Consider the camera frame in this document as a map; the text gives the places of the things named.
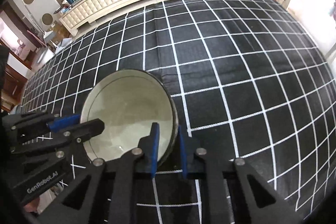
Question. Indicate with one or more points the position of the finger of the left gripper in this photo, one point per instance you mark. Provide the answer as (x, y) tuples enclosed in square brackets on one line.
[(60, 123)]

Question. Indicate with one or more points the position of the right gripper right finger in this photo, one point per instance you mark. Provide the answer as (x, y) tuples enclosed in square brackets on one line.
[(190, 165)]

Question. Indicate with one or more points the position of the green patterned bowl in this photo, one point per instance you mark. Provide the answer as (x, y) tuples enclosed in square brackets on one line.
[(129, 102)]

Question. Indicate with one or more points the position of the dark wooden door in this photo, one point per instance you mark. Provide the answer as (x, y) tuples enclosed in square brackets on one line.
[(12, 82)]

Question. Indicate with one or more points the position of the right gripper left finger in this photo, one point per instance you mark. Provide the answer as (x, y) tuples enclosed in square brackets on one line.
[(146, 165)]

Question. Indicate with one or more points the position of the person's left hand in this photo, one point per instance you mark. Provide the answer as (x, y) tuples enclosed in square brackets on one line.
[(32, 207)]

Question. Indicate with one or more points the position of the black white grid tablecloth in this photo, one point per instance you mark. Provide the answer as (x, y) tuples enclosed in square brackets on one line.
[(245, 77)]

